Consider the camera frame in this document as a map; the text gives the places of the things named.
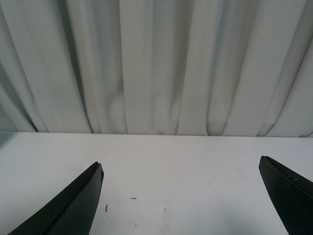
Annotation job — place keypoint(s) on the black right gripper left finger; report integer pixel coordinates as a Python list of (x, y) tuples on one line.
[(72, 211)]

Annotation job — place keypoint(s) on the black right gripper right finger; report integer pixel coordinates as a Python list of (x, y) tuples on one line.
[(291, 195)]

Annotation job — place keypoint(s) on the grey pleated curtain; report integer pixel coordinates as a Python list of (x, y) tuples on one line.
[(157, 67)]

